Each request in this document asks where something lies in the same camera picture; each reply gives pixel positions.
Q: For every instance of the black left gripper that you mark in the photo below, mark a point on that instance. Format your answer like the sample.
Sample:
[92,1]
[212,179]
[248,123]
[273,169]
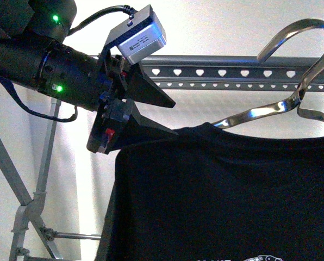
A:
[118,124]

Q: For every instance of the black printed t-shirt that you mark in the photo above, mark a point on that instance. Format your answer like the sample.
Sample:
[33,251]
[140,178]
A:
[215,195]

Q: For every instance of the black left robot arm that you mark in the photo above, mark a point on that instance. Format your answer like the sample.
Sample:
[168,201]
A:
[33,55]

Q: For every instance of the grey metal drying rack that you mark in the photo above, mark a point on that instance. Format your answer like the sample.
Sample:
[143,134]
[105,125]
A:
[172,72]

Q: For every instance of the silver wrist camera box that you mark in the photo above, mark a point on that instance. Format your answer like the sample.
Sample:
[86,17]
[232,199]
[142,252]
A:
[137,37]

